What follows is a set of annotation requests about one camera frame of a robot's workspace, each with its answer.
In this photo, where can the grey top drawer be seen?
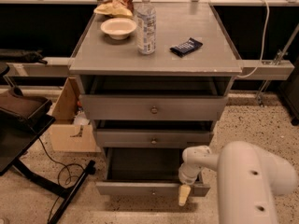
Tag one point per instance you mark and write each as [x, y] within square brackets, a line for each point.
[152, 107]

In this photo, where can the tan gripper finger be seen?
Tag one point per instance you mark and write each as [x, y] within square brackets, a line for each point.
[183, 194]

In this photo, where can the black bag on rail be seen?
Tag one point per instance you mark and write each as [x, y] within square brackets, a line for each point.
[21, 56]

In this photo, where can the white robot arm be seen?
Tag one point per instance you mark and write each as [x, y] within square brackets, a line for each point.
[248, 180]

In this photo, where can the dark blue snack packet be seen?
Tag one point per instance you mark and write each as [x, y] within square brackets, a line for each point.
[191, 45]

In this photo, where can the black stand with tray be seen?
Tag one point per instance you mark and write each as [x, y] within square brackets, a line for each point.
[23, 119]

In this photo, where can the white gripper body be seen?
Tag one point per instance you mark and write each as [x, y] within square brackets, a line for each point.
[187, 177]

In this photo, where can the clear plastic water bottle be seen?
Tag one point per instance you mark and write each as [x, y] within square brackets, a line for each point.
[146, 27]

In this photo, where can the grey drawer cabinet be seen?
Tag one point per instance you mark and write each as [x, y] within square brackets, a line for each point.
[104, 66]

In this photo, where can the grey drawer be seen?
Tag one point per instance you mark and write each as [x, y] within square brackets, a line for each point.
[151, 138]
[141, 171]
[152, 107]

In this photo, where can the grey bottom drawer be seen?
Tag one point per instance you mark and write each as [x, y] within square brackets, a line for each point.
[141, 171]

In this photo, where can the aluminium frame rail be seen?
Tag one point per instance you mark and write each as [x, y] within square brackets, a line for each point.
[59, 67]

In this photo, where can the white ceramic bowl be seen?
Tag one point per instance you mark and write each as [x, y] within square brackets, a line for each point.
[118, 28]

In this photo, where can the grey middle drawer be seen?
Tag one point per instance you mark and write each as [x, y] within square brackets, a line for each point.
[151, 138]

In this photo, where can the yellow chip bag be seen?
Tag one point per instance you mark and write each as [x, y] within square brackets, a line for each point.
[113, 10]

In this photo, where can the cardboard box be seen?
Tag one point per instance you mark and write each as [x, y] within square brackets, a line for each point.
[71, 131]

